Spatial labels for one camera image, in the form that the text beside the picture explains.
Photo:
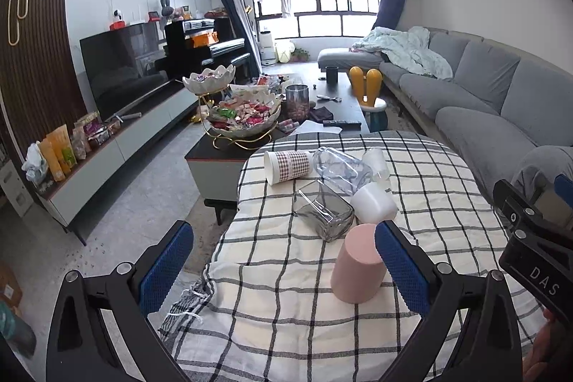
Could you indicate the checkered white tablecloth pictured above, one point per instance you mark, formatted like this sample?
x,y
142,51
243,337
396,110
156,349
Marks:
x,y
276,302

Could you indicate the grey white tv cabinet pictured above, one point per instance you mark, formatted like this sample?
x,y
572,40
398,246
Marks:
x,y
143,123

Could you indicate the cardboard box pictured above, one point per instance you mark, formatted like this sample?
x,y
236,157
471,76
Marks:
x,y
10,291

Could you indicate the white plastic cup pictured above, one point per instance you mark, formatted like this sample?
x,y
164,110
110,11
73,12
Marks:
x,y
372,204

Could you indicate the pink plastic cup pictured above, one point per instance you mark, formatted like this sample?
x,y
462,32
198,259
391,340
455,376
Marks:
x,y
359,270

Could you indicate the patterned paper cup stack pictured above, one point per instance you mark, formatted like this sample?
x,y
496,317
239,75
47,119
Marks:
x,y
281,166

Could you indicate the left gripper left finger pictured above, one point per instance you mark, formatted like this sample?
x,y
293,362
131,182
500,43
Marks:
x,y
79,345

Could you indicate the black remote control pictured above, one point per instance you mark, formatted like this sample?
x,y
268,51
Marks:
x,y
343,124

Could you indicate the person's right hand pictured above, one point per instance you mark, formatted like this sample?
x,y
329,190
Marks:
x,y
550,357

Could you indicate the frosted clear plastic cup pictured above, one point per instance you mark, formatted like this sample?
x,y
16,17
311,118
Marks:
x,y
375,159

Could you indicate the dark coffee table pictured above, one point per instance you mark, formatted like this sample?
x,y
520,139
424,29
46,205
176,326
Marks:
x,y
216,164

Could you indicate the grey sectional sofa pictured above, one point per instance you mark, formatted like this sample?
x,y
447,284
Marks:
x,y
506,112

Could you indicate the white air purifier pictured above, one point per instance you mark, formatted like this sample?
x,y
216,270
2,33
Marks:
x,y
267,48

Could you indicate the black flat television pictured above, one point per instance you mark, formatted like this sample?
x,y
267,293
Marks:
x,y
120,66

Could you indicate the orange snack bags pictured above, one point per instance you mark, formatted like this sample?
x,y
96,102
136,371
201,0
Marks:
x,y
57,150

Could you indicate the black upright piano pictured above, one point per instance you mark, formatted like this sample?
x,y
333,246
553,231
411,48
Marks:
x,y
191,46

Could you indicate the tiered white snack bowl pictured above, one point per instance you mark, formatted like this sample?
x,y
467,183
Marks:
x,y
244,116

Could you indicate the clear plastic pitcher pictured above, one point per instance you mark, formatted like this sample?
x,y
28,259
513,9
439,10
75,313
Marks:
x,y
341,171

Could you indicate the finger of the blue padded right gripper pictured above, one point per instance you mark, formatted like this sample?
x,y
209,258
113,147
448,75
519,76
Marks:
x,y
563,187

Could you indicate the glass candy jar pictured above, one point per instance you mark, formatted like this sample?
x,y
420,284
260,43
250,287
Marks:
x,y
297,101

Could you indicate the yellow rabbit ear stool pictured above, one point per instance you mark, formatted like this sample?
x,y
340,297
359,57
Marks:
x,y
366,87

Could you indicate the grey rabbit plush toy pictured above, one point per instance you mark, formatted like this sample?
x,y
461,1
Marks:
x,y
167,11

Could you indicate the light green blanket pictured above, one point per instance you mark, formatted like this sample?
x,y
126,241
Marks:
x,y
408,50

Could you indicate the navy blue left curtain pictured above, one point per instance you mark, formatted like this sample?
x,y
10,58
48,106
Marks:
x,y
242,27

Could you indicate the grey square glass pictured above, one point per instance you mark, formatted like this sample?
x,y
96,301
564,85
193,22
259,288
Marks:
x,y
323,210

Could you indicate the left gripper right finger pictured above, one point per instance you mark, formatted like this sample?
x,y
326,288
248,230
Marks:
x,y
488,347

